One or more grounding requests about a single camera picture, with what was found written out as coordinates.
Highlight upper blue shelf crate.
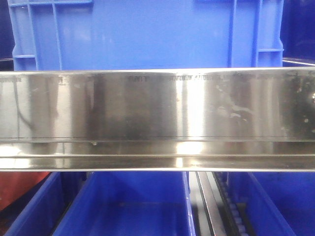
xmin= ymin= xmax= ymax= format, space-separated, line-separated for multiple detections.
xmin=7 ymin=0 xmax=284 ymax=70

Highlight lower middle blue bin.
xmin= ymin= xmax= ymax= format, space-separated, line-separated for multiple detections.
xmin=54 ymin=171 xmax=195 ymax=236

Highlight blue bin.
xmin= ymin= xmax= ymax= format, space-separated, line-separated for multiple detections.
xmin=227 ymin=172 xmax=315 ymax=236
xmin=5 ymin=172 xmax=66 ymax=236
xmin=54 ymin=171 xmax=195 ymax=236

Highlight metal roller track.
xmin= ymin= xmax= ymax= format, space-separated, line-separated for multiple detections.
xmin=189 ymin=172 xmax=256 ymax=236

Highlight lower right blue bin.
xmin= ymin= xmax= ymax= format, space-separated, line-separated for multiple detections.
xmin=227 ymin=172 xmax=315 ymax=236

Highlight lower left blue bin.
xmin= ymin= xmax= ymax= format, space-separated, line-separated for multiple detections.
xmin=5 ymin=172 xmax=66 ymax=236

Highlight red object lower left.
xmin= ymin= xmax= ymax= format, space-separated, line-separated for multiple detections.
xmin=0 ymin=172 xmax=49 ymax=210

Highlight stainless steel shelf rail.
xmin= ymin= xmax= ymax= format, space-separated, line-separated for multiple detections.
xmin=0 ymin=67 xmax=315 ymax=172

